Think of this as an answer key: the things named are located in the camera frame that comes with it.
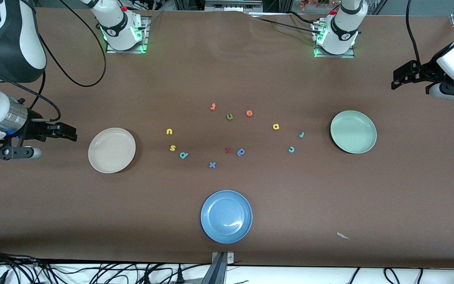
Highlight beige brown plate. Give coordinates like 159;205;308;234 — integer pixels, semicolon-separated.
88;127;136;174

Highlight light green plate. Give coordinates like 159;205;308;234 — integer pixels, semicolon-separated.
330;110;377;154

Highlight orange artificial flowers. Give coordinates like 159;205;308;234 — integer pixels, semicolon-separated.
300;0;330;9

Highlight brown table cover sheet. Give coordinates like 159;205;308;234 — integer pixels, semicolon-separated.
0;7;454;269

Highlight blue plate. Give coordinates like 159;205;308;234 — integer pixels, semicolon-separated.
201;190;253;244

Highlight grey metal box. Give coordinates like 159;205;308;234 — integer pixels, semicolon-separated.
205;0;264;13

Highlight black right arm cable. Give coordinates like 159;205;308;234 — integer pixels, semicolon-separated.
0;0;107;121

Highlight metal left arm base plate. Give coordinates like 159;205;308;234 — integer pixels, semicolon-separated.
313;20;356;59

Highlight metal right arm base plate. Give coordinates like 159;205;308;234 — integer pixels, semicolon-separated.
106;18;149;54

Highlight black table cable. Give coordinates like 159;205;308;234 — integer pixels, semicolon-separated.
251;11;322;36

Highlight metal camera stand bracket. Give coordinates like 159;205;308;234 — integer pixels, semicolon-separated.
200;251;234;284

